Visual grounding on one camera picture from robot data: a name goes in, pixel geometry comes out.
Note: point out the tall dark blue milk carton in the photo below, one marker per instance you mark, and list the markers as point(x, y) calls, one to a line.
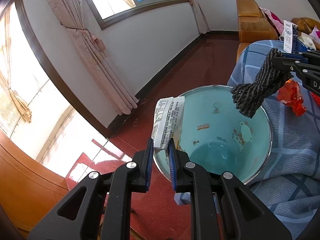
point(290, 37)

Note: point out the white printed wrapper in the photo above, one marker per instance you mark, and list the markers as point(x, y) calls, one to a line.
point(167, 121)

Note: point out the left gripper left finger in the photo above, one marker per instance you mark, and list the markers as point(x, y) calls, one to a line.
point(99, 206)

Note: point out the pink right curtain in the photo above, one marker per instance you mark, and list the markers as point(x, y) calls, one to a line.
point(200, 18)

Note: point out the blue Look milk carton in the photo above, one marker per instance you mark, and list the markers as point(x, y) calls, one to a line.
point(307, 41)

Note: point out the pink curtain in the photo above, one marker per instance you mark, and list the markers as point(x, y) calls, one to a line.
point(92, 52)
point(200, 18)

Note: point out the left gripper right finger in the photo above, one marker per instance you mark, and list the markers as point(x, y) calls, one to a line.
point(222, 207)

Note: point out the brown leather chaise sofa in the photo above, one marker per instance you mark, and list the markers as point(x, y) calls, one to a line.
point(252, 25)

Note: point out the pink left curtain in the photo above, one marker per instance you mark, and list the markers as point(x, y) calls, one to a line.
point(92, 52)

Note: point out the teal cartoon trash bin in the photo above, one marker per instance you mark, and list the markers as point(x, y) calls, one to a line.
point(217, 137)

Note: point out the pink floral pillow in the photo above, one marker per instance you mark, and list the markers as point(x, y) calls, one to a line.
point(274, 20)
point(315, 34)

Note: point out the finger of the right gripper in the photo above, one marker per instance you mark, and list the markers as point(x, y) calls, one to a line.
point(301, 64)
point(306, 55)

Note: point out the blue plaid tablecloth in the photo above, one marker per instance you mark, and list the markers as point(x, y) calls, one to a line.
point(288, 183)

